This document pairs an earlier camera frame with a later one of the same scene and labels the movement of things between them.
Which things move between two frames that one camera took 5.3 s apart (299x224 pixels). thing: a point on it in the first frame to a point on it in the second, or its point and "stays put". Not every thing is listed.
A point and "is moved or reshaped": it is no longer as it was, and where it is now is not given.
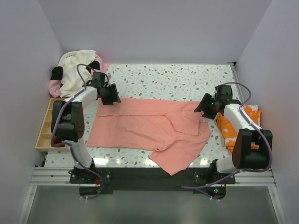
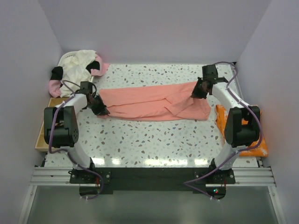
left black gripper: (114, 96) to (102, 110)
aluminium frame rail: (42, 176) stays put
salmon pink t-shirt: (174, 130) is moved or reshaped
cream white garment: (75, 75) stays put
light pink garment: (54, 88) stays put
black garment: (57, 73) stays put
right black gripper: (203, 107) to (195, 93)
